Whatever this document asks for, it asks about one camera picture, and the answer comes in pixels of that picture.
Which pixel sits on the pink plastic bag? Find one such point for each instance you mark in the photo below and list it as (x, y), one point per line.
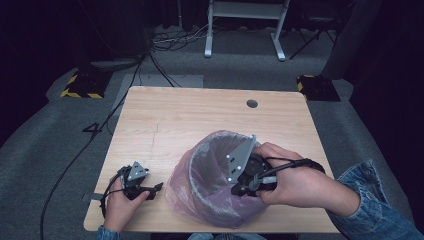
(180, 196)

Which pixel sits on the grey padded column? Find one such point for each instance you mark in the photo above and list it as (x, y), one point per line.
(350, 40)

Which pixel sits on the green ribbed trash bin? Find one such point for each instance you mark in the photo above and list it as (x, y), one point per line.
(213, 206)

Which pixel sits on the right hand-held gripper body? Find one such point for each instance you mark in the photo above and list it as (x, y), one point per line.
(240, 160)

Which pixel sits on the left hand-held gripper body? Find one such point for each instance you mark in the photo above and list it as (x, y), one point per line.
(137, 173)

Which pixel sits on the white metal desk frame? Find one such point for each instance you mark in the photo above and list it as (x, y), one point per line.
(245, 10)

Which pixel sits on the grey floor plate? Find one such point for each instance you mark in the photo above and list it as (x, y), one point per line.
(156, 80)

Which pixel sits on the person's right hand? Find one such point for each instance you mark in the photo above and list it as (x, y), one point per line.
(300, 190)

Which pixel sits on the grey tape piece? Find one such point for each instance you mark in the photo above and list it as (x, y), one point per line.
(91, 196)

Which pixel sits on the person's legs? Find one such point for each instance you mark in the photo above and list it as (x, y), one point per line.
(226, 237)

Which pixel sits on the black yellow striped stand base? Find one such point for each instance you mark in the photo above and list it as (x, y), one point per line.
(318, 88)
(88, 85)

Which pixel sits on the person's left hand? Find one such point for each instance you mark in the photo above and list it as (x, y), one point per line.
(118, 210)

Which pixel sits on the black tripod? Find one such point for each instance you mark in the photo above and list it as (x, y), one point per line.
(315, 36)

